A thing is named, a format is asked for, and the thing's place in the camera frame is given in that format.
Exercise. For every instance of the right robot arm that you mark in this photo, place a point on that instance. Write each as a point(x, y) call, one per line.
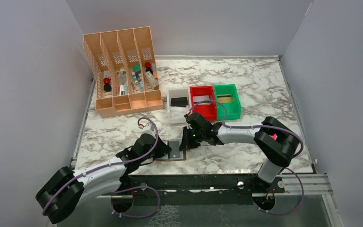
point(279, 144)

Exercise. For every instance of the red black stamp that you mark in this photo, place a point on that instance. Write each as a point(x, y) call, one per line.
point(107, 84)

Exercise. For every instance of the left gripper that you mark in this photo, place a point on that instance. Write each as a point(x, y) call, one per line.
point(162, 149)

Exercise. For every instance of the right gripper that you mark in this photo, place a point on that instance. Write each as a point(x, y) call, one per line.
point(186, 144)

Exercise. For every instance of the silver card in red bin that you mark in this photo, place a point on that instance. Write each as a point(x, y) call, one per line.
point(197, 99)

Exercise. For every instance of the black mounting rail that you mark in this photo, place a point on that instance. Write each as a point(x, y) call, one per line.
point(216, 189)

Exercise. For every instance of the white plastic bin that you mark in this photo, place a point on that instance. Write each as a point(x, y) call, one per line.
point(176, 114)

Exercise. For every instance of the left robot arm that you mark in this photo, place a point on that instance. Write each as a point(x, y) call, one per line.
point(68, 188)

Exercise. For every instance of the red plastic bin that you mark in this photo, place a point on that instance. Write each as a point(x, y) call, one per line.
point(207, 110)

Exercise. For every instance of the gold card in green bin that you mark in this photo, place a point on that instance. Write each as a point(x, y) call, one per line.
point(225, 99)

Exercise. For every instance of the black card in white bin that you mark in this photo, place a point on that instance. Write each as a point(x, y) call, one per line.
point(179, 102)

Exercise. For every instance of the orange desk organizer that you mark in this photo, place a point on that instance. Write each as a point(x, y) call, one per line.
point(123, 56)

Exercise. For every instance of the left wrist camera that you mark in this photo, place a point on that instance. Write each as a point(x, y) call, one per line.
point(148, 128)

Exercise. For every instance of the brown leather card holder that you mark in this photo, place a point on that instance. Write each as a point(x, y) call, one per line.
point(174, 145)

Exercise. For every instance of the green plastic bin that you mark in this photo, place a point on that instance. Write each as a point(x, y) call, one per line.
point(234, 108)

